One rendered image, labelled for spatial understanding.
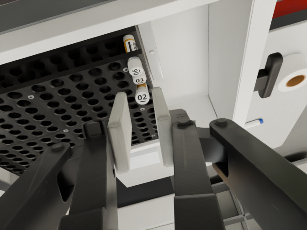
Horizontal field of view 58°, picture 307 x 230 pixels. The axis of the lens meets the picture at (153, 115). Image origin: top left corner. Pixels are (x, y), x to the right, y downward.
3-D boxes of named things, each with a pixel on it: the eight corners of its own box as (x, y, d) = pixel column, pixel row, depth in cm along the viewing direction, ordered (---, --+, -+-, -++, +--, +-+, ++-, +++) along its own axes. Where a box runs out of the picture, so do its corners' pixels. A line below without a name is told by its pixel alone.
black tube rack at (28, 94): (129, 6, 27) (142, 54, 24) (157, 99, 43) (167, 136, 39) (-80, 68, 28) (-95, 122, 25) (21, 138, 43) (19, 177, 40)
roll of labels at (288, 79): (268, 81, 60) (277, 96, 58) (268, 62, 54) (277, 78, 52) (302, 68, 58) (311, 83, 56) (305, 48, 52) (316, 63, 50)
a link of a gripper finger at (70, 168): (112, 181, 14) (52, 190, 14) (119, 138, 18) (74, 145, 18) (106, 154, 13) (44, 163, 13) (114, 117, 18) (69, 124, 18)
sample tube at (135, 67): (132, 28, 26) (141, 65, 24) (135, 38, 27) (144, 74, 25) (119, 32, 26) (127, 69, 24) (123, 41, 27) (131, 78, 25)
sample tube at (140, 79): (138, 49, 28) (147, 83, 26) (126, 51, 28) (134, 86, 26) (136, 40, 27) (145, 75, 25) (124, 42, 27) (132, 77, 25)
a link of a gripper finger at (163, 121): (156, 119, 15) (171, 117, 15) (150, 87, 21) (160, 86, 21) (164, 168, 16) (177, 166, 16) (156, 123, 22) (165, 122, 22)
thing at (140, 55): (140, 48, 24) (142, 53, 24) (166, 132, 40) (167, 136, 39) (120, 54, 24) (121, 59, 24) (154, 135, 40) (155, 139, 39)
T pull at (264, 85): (279, 48, 28) (285, 58, 27) (266, 89, 34) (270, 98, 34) (244, 58, 28) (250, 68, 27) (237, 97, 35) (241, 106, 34)
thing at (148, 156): (156, 146, 76) (157, 151, 75) (159, 157, 83) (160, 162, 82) (111, 157, 76) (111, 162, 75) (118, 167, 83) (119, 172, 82)
